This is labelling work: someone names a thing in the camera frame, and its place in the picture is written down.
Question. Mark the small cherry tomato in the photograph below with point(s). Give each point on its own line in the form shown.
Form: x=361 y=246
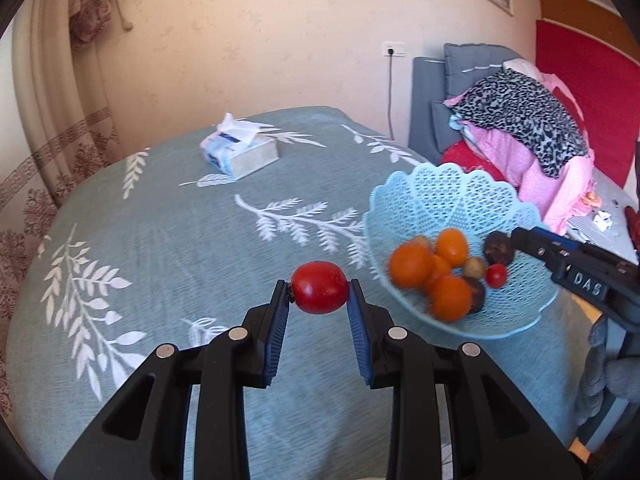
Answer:
x=496 y=275

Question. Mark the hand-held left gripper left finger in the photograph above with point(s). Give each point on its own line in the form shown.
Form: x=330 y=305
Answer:
x=277 y=340

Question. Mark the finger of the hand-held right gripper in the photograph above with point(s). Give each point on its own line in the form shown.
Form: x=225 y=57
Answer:
x=565 y=242
x=535 y=250

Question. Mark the pink dotted clothes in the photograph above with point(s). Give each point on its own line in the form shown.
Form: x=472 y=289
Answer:
x=500 y=150

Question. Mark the curtain tieback tassel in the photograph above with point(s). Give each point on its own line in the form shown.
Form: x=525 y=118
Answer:
x=92 y=15

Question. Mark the large orange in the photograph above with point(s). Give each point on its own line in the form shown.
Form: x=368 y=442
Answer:
x=410 y=265

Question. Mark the red tomato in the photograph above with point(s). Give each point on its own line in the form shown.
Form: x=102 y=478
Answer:
x=320 y=287

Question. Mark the white pillow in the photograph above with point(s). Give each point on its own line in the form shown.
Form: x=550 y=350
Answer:
x=520 y=67

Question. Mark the leopard print cloth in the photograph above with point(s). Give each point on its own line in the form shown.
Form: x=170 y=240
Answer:
x=525 y=110

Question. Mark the teal leaf-print tablecloth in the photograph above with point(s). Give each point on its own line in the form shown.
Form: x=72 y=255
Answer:
x=175 y=240

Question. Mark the white wall socket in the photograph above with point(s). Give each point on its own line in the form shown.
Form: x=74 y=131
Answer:
x=394 y=49

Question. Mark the grey quilted cushion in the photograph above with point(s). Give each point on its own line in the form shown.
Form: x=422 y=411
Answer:
x=475 y=62

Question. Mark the small tangerine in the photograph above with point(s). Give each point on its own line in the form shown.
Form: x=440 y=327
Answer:
x=442 y=270
x=450 y=299
x=451 y=246

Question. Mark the orange wall panel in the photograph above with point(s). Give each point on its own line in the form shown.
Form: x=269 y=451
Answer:
x=585 y=20

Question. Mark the small white item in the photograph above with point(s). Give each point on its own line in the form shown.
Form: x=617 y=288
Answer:
x=603 y=220

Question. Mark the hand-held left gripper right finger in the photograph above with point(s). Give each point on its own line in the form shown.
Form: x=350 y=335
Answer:
x=361 y=340

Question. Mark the dark red cloth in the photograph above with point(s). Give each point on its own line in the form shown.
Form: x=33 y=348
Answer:
x=633 y=227

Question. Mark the red blanket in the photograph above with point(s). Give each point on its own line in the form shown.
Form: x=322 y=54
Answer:
x=462 y=156

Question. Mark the beige patterned curtain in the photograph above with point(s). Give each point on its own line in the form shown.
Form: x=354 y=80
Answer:
x=55 y=110

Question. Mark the light blue plastic basket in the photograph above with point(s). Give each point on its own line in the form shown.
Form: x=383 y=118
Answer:
x=440 y=195

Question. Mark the tissue box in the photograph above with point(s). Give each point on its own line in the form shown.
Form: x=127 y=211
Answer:
x=245 y=157

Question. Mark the red padded headboard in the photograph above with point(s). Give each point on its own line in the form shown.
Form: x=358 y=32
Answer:
x=590 y=95

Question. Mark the small orange item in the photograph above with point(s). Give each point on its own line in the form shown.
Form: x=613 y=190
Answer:
x=590 y=199

